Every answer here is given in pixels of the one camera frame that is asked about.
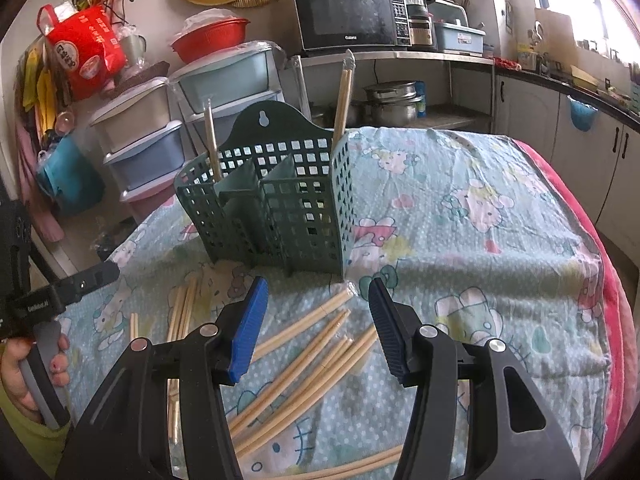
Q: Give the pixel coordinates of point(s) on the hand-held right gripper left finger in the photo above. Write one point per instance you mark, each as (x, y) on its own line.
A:
(247, 330)

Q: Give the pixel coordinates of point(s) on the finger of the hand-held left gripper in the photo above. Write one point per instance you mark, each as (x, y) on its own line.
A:
(92, 276)

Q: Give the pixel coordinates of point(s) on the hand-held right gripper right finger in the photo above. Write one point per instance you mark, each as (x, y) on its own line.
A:
(387, 330)

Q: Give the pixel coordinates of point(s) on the pile of wooden chopsticks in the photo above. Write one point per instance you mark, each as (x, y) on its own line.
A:
(320, 342)

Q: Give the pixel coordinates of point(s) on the green plastic utensil holder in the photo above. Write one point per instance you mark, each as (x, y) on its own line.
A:
(280, 210)

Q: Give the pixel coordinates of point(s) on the person's left forearm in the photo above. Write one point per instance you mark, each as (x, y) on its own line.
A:
(25, 445)

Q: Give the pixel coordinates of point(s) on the person's left hand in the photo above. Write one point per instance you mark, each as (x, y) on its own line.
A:
(17, 375)

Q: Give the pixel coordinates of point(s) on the cartoon printed blanket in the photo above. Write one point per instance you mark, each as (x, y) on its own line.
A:
(450, 270)

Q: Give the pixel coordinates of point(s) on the pink plastic storage drawer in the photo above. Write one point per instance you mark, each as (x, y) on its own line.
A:
(147, 200)

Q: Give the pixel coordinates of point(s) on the blue bag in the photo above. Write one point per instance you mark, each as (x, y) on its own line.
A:
(70, 175)

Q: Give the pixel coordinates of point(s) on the blue plastic storage drawer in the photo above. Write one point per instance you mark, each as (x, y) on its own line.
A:
(147, 157)

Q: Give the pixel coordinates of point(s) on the beige plastic storage drawer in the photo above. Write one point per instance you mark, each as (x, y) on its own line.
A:
(130, 115)

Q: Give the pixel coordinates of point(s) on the yellow hanging cloths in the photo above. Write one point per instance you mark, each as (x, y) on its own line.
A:
(42, 90)

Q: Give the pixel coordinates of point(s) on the wicker basket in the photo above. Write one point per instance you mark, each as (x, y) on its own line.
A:
(145, 75)

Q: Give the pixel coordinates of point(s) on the large steel pot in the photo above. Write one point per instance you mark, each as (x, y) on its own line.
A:
(395, 112)

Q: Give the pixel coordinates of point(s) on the red shopping bag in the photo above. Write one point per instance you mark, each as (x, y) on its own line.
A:
(85, 55)

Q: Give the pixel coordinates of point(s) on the red pink blanket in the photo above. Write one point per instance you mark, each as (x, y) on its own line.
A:
(612, 310)

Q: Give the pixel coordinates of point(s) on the grey-blue plastic storage drawer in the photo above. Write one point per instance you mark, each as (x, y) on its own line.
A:
(245, 102)

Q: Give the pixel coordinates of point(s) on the metal cup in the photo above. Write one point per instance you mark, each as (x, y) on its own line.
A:
(132, 50)

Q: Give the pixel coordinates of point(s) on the wrapped wooden chopstick pair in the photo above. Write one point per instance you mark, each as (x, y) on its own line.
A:
(342, 100)

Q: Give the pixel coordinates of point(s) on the steel pot with lid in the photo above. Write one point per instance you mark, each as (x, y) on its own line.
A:
(390, 91)

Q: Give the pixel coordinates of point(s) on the teal plastic storage drawer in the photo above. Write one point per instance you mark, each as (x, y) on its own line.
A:
(225, 75)

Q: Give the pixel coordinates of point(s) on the white kitchen cabinets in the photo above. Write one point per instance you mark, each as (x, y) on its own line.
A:
(530, 120)

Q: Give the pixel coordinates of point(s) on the red plastic basin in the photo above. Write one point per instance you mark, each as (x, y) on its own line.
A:
(210, 42)

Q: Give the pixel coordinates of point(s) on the metal shelf rack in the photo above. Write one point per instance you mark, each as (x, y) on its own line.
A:
(425, 57)

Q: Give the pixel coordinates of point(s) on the clear plastic bag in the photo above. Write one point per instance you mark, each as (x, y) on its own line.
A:
(207, 17)

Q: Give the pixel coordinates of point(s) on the blue hanging bin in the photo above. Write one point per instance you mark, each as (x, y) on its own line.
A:
(582, 115)

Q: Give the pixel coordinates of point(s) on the light blue dish box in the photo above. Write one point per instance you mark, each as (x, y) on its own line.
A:
(457, 40)

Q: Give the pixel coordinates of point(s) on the black microwave oven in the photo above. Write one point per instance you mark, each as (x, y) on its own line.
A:
(345, 15)

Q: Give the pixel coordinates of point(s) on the yellow box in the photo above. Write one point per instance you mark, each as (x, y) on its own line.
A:
(585, 77)

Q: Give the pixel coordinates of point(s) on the pale cutting board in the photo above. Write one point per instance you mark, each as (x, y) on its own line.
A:
(552, 30)

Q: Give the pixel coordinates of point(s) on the window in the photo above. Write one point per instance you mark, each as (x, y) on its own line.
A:
(590, 5)

